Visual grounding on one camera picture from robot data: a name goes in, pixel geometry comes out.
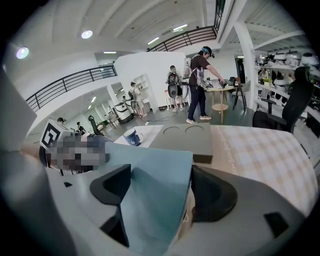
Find grey dining chair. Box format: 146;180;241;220
231;79;252;111

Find person's left forearm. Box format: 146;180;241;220
20;144;42;161

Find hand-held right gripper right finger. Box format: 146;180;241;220
174;164;308;256

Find grey box with round recesses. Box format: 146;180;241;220
149;123;214;165

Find white shelf unit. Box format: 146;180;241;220
133;73;159;112

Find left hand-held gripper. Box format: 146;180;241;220
39;119;111;175

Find white wheeled machine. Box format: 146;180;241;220
113;100;134;125

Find black office chair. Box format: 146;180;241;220
251;65;315;135

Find dark blue mug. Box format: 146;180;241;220
122;128;145;148

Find round wooden table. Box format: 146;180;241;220
204;84;238;125

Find black balcony railing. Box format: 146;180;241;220
146;25;218;53
25;64;119;113

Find light blue object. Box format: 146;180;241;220
104;141;195;249

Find black high-back chair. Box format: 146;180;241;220
87;114;105;137

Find shelf with white items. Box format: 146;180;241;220
254;49;320;123

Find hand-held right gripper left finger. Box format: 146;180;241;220
46;163;133;256

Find beige checked tablecloth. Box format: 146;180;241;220
209;124;315;219

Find white paper sheet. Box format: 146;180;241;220
113;124;165;149

